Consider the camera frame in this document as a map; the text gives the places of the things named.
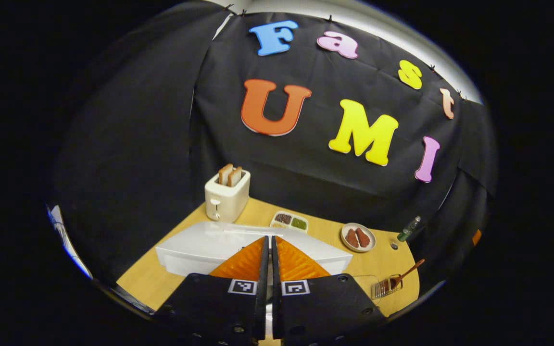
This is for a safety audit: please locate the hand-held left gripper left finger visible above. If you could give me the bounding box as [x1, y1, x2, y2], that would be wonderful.
[154, 235, 270, 346]

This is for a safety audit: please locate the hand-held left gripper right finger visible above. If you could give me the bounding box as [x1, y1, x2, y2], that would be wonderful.
[271, 235, 388, 346]

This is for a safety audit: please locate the metal chopstick holder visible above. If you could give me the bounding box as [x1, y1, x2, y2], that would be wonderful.
[371, 274, 403, 300]

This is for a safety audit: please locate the white rice cooker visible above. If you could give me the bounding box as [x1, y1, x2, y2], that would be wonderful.
[155, 221, 353, 278]

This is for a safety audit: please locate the brown wooden spoon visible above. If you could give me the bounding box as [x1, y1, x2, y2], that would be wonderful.
[389, 259, 426, 290]

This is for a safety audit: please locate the green glass bottle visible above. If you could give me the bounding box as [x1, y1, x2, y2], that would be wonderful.
[397, 216, 422, 242]

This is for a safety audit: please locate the round white plate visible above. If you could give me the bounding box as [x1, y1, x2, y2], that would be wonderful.
[340, 222, 377, 253]

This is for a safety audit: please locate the white divided bean dish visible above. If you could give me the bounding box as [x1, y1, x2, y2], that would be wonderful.
[270, 211, 309, 234]

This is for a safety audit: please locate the white toaster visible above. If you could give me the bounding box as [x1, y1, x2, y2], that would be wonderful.
[204, 168, 251, 223]

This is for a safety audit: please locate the black backdrop cloth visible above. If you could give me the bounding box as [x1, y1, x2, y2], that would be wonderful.
[51, 0, 499, 284]

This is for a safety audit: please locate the blue edged display screen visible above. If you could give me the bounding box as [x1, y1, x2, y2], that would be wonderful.
[48, 206, 93, 279]

